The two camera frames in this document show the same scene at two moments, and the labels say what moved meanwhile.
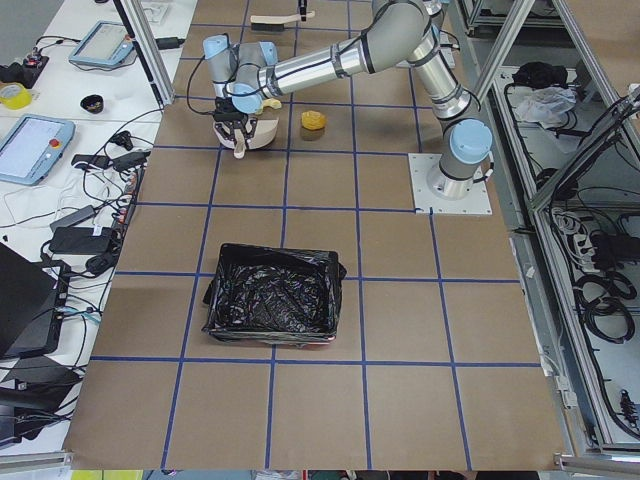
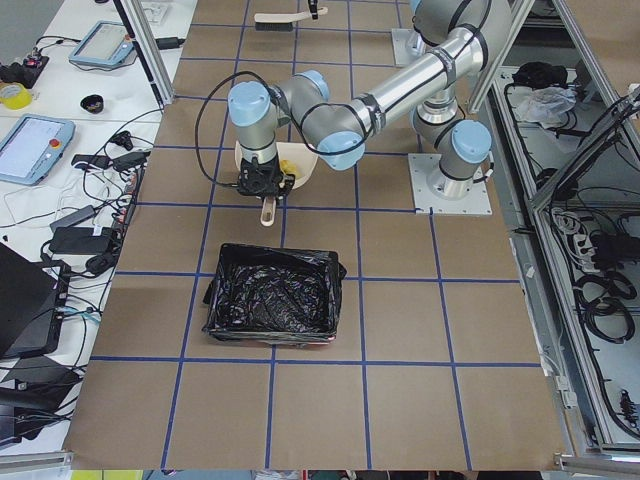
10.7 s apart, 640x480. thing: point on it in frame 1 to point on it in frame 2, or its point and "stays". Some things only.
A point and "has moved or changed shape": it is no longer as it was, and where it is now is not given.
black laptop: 33,296 stays
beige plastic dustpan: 262,135 has moved or changed shape
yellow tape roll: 14,95 stays
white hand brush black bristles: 274,22 has moved or changed shape
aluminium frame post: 142,36 stays
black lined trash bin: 274,295 stays
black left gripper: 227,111 to 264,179
